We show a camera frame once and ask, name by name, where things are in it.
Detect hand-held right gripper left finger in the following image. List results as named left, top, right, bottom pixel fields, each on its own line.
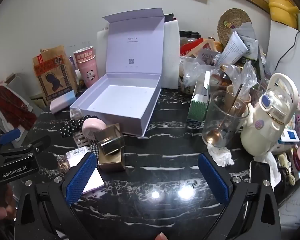
left=14, top=152, right=105, bottom=240

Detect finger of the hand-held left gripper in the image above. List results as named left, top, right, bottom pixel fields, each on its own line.
left=0, top=135, right=52, bottom=159
left=0, top=128, right=22, bottom=153

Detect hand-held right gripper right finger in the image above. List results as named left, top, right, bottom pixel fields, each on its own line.
left=198, top=152, right=282, bottom=240

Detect purple palette box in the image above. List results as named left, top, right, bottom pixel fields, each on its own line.
left=66, top=147, right=105, bottom=195

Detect gold hair clips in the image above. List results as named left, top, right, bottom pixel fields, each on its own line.
left=56, top=155, right=70, bottom=177

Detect black white checkered scrunchie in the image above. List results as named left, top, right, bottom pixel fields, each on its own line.
left=89, top=140, right=102, bottom=160

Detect gold rectangular box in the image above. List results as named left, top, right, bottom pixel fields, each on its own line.
left=98, top=146, right=126, bottom=172

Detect black polka dot scrunchie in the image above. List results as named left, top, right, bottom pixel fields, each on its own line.
left=60, top=114, right=98, bottom=138

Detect brown translucent puff case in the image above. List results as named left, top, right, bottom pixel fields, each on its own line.
left=94, top=123, right=125, bottom=155

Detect pink round compact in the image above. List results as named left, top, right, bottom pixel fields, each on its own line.
left=82, top=118, right=107, bottom=140

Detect white gift box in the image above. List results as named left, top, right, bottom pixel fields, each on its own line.
left=70, top=7, right=165, bottom=137

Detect person's left hand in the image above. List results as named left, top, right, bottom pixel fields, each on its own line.
left=0, top=184, right=18, bottom=222

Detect crumpled white tissue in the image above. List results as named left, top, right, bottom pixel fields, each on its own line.
left=252, top=152, right=282, bottom=185
left=207, top=145, right=235, bottom=167

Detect beige hair claw clip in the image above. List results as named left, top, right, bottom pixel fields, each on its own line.
left=72, top=131, right=93, bottom=147

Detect gold long spoon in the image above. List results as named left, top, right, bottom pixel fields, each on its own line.
left=206, top=84, right=243, bottom=144

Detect black smartphone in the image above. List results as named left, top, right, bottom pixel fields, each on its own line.
left=249, top=160, right=273, bottom=184

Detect pastel pink blue power bank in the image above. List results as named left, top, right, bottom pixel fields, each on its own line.
left=49, top=90, right=77, bottom=114

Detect clear glass cup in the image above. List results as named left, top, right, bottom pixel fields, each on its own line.
left=202, top=91, right=250, bottom=147

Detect brown paper bag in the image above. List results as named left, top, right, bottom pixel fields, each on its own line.
left=32, top=45, right=78, bottom=106

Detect cream water kettle bottle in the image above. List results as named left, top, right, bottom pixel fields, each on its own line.
left=241, top=73, right=299, bottom=157

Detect green white carton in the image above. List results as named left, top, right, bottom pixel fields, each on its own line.
left=187, top=70, right=211, bottom=123

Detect pink panda paper cup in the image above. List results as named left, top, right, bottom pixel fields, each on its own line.
left=75, top=55, right=100, bottom=88

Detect blue white small box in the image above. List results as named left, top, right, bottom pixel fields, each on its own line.
left=281, top=129, right=300, bottom=145

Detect pink red print paper cup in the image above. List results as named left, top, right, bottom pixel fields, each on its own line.
left=73, top=46, right=94, bottom=63

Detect clear plastic bag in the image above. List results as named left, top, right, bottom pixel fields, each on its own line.
left=225, top=62, right=257, bottom=100
left=180, top=56, right=208, bottom=94

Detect white foam block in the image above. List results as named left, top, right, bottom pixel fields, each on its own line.
left=97, top=20, right=180, bottom=90

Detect orange packet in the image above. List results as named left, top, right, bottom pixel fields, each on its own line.
left=212, top=40, right=224, bottom=53

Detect white printed paper leaflet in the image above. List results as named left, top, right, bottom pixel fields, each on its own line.
left=216, top=31, right=248, bottom=67

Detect tan cardboard box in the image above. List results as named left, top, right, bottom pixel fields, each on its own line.
left=190, top=39, right=222, bottom=57

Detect red packet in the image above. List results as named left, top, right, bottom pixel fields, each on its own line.
left=180, top=38, right=204, bottom=57

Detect dark lid glass jar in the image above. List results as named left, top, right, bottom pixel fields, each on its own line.
left=179, top=31, right=200, bottom=53

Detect white appliance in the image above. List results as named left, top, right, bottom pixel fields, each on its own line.
left=266, top=20, right=300, bottom=85

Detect yellow plastic pot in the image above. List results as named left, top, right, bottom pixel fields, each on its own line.
left=267, top=0, right=299, bottom=29

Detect black cable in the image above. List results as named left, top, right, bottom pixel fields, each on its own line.
left=275, top=31, right=300, bottom=72

